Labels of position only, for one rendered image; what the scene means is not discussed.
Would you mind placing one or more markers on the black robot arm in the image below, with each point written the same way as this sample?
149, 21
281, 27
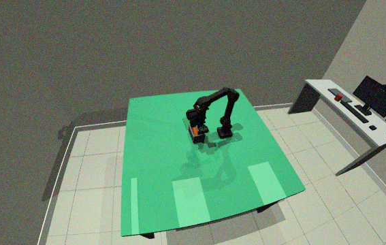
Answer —
204, 103

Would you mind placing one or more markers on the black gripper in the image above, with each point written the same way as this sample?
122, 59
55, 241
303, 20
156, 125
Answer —
202, 127

